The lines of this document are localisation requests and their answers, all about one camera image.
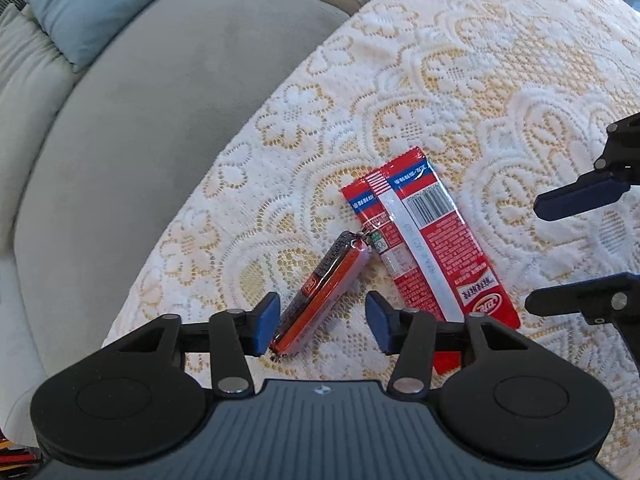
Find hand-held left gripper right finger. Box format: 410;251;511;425
365;290;544;395

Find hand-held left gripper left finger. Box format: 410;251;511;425
102;291;282;395

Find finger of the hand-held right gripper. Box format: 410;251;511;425
525;272;640;327
534;112;640;222

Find red sausage stick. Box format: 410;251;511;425
270;230;374;359

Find red snack packet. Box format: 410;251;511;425
341;146;521;375

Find white lace tablecloth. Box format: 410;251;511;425
102;0;640;480

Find beige sofa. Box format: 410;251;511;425
0;0;416;447

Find beige cushion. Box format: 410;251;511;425
0;4;86;202

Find blue cushion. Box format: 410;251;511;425
24;0;201;74

